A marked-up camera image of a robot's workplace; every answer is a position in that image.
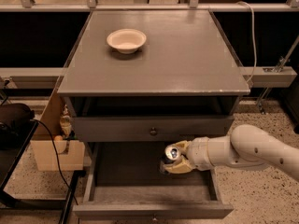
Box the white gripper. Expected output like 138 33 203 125
164 137 212 175

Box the silver blue redbull can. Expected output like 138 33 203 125
160 145 181 175

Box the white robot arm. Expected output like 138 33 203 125
160 124 299 181

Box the grey top drawer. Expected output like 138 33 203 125
73 116 234 142

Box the round metal drawer knob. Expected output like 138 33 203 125
149 127 157 136

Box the grey open middle drawer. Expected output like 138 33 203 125
73 142 234 220

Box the grey wooden drawer cabinet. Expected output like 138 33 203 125
57 9 251 161

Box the cardboard box with items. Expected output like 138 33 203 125
30 91 85 171

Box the white paper bowl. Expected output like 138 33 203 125
107 29 147 54

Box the dark round object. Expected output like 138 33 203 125
0 104 35 132

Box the black side table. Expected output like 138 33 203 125
0 119 85 224

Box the black cable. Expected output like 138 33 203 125
30 119 78 206

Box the white cable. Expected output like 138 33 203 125
236 1 258 83

